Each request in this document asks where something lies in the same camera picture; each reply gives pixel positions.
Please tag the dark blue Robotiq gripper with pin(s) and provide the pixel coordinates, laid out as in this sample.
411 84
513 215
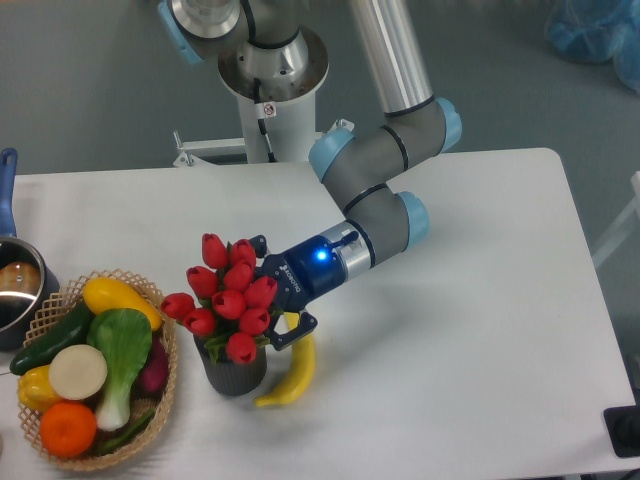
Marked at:
310 270

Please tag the red tulip bouquet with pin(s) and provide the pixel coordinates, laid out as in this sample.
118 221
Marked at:
230 306

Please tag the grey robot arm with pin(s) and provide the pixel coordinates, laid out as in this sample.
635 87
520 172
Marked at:
355 170

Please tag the dark grey ribbed vase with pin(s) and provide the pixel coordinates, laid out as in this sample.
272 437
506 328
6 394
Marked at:
229 378

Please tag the yellow toy banana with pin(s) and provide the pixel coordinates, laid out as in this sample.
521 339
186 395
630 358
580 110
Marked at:
297 379

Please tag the purple toy sweet potato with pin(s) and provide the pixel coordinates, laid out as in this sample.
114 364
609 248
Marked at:
154 375

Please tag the green toy bok choy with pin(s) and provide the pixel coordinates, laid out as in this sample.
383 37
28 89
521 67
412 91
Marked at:
124 338

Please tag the yellow toy squash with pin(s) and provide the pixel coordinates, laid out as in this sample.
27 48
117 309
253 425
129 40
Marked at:
103 293

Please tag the green toy bean pod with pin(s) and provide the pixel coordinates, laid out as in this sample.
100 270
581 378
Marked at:
126 436

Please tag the woven wicker basket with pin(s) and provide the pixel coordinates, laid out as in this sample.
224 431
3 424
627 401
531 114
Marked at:
52 311

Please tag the green toy cucumber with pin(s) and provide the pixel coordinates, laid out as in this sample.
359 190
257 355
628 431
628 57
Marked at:
71 330

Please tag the orange toy orange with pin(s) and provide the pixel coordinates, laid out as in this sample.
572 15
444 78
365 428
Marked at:
68 429

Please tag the yellow toy bell pepper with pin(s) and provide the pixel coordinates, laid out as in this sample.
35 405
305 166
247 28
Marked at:
35 390

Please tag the black device at table edge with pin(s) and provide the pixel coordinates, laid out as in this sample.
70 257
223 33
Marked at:
623 429

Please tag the blue plastic bag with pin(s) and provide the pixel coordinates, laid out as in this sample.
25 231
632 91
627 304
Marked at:
597 32

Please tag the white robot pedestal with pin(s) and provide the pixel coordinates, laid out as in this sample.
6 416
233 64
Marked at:
275 90

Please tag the blue handled saucepan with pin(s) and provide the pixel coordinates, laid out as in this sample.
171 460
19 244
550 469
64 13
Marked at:
26 280

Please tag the white frame at right edge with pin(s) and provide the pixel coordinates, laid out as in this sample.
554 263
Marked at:
625 223

